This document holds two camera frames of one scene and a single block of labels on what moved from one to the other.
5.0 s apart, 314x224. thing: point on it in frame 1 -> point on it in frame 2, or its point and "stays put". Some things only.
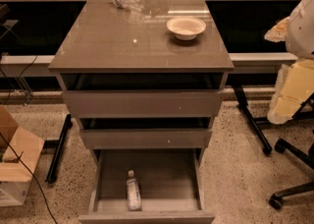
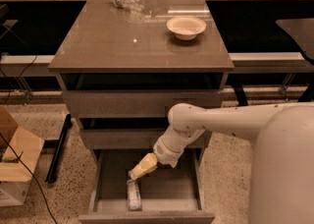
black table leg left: [61, 144] stays put
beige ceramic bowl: [184, 28] stays put
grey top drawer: [142, 104] stays put
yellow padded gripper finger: [279, 32] -> [167, 149]
